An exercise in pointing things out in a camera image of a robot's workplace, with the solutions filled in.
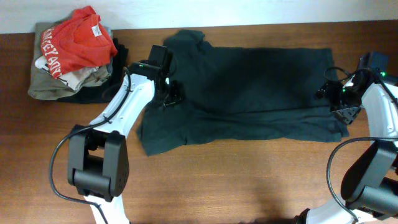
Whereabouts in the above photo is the dark green t-shirt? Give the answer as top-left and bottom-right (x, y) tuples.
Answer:
(137, 30), (349, 156)

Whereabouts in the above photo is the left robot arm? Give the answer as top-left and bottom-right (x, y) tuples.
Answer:
(68, 61), (182, 223)

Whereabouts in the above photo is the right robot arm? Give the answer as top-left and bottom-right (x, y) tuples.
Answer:
(292, 68), (397, 224)

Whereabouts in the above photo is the black folded garment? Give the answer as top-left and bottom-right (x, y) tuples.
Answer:
(57, 38), (129, 104)

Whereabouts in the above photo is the white folded garment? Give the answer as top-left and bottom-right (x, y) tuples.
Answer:
(34, 56), (99, 90)

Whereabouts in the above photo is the red printed t-shirt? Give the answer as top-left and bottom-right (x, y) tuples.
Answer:
(40, 6), (118, 78)

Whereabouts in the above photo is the beige folded garment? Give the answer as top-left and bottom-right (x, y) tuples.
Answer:
(28, 22), (113, 101)

